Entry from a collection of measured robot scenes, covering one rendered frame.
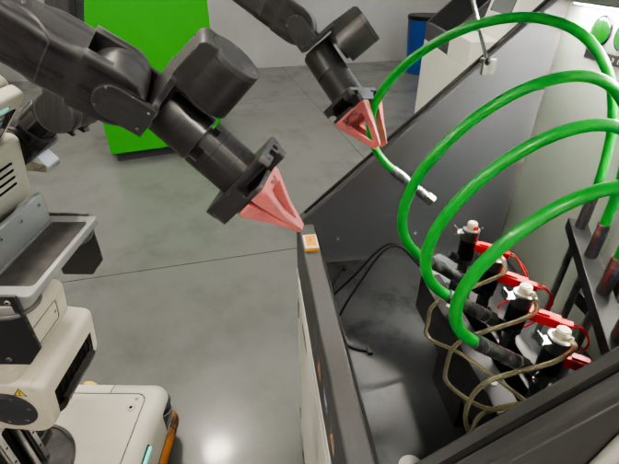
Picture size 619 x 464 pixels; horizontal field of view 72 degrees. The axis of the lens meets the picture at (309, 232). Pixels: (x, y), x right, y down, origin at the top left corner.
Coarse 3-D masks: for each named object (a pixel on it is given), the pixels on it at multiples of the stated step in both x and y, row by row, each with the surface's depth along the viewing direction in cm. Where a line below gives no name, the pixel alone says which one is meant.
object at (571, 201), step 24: (576, 192) 40; (600, 192) 39; (528, 216) 41; (552, 216) 40; (504, 240) 41; (480, 264) 42; (456, 288) 45; (456, 312) 45; (480, 336) 49; (504, 360) 50; (528, 360) 52
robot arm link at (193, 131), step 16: (176, 96) 44; (160, 112) 44; (176, 112) 44; (192, 112) 45; (160, 128) 44; (176, 128) 44; (192, 128) 44; (208, 128) 45; (176, 144) 45; (192, 144) 45
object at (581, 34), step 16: (496, 16) 60; (512, 16) 60; (528, 16) 59; (544, 16) 59; (448, 32) 63; (464, 32) 62; (576, 32) 59; (432, 48) 64; (592, 48) 59; (400, 64) 67; (608, 64) 60; (608, 96) 62; (608, 112) 63; (608, 144) 65; (384, 160) 76; (608, 160) 66
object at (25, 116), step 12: (24, 108) 85; (12, 120) 84; (24, 120) 84; (36, 120) 83; (24, 132) 84; (36, 132) 85; (48, 132) 85; (36, 144) 86; (48, 144) 88; (36, 156) 87
